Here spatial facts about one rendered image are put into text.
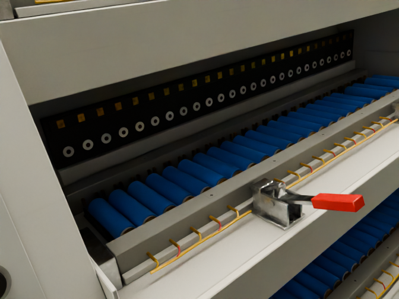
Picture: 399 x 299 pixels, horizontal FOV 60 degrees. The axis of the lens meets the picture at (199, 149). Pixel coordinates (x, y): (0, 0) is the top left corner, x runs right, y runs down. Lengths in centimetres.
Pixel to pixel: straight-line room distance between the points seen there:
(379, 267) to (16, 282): 43
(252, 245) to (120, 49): 17
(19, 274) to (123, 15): 16
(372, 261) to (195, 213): 30
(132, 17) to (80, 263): 15
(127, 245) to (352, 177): 23
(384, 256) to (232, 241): 29
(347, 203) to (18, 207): 20
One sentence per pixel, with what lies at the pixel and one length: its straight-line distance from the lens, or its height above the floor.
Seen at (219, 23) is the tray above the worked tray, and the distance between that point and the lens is 28.
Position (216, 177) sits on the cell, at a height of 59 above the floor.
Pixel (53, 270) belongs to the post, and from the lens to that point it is 20.
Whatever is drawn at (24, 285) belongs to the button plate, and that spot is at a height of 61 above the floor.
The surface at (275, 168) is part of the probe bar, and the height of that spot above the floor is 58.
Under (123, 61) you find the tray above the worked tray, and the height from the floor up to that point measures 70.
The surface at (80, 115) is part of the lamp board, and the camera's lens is 36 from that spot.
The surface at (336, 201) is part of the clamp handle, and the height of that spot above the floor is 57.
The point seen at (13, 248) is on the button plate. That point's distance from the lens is 20.
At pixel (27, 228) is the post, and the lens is 20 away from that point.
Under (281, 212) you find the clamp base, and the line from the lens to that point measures 29.
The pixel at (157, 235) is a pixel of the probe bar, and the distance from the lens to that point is 27.
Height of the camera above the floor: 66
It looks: 7 degrees down
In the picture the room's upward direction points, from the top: 20 degrees counter-clockwise
